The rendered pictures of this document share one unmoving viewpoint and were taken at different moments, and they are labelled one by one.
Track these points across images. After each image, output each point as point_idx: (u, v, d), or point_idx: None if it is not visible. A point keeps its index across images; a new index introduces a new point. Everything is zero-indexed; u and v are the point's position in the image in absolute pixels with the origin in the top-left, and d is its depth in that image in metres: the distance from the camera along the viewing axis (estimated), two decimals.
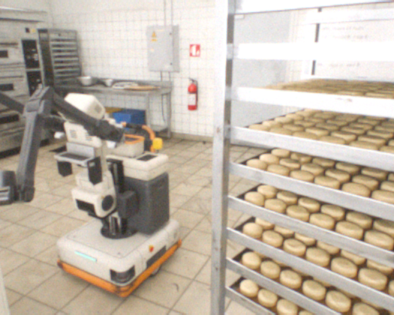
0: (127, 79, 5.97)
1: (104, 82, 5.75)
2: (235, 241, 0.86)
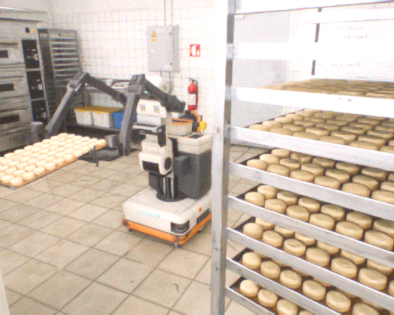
0: (127, 79, 5.97)
1: (104, 82, 5.75)
2: (235, 241, 0.86)
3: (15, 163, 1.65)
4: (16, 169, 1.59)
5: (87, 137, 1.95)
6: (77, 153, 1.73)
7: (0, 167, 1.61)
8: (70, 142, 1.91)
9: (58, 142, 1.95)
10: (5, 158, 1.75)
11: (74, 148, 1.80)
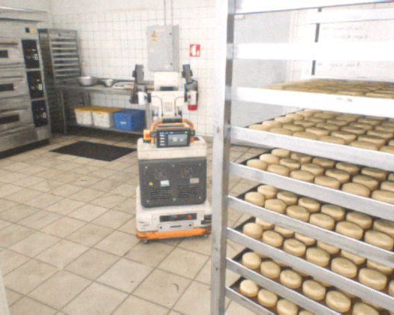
0: (127, 79, 5.97)
1: (104, 82, 5.75)
2: (235, 241, 0.86)
3: None
4: None
5: None
6: None
7: None
8: None
9: None
10: None
11: None
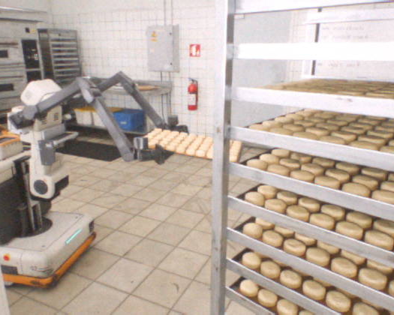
0: None
1: None
2: (235, 241, 0.86)
3: None
4: None
5: (150, 133, 2.05)
6: (186, 133, 2.14)
7: None
8: (160, 139, 1.99)
9: None
10: (204, 154, 1.81)
11: (176, 135, 2.08)
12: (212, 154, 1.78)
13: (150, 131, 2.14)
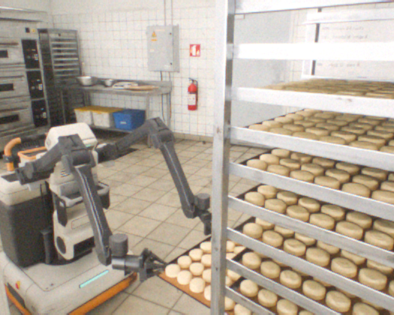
0: (127, 79, 5.97)
1: (104, 82, 5.75)
2: (235, 241, 0.86)
3: None
4: None
5: (205, 243, 1.30)
6: None
7: None
8: None
9: (198, 275, 1.14)
10: None
11: None
12: None
13: None
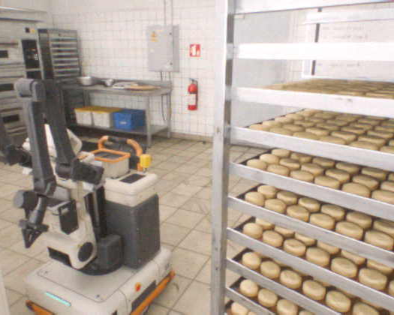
0: (127, 79, 5.97)
1: (104, 82, 5.75)
2: (235, 241, 0.86)
3: None
4: None
5: None
6: None
7: None
8: None
9: None
10: None
11: None
12: None
13: None
